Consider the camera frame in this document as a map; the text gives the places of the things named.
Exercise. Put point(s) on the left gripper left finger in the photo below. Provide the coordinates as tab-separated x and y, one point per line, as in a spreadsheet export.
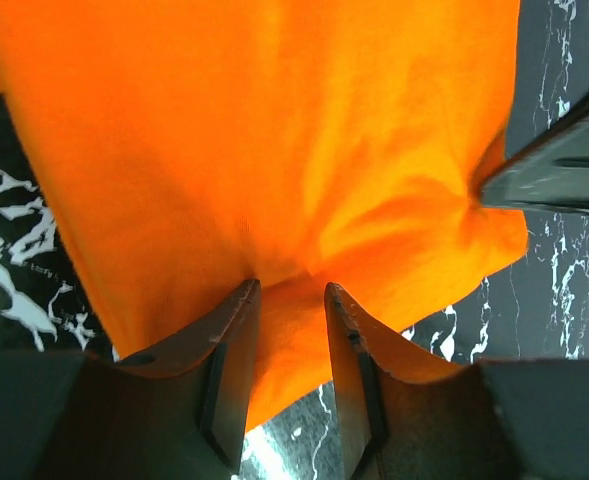
175	410

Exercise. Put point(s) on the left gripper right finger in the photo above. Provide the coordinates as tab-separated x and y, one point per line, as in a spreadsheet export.
405	413

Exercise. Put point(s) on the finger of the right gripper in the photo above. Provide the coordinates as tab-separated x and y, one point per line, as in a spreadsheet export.
551	173

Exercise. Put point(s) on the orange t shirt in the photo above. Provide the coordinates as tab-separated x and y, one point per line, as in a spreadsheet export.
186	146

